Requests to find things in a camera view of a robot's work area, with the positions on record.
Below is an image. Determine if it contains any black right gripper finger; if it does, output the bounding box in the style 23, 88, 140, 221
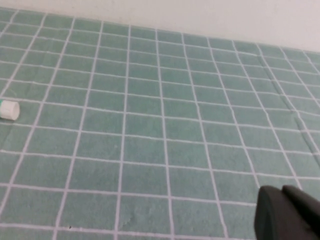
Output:
253, 184, 320, 240

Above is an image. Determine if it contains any green white checked tablecloth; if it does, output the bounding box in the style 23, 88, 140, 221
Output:
0, 6, 320, 240

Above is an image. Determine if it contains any green white glue stick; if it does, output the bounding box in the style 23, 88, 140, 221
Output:
0, 98, 21, 121

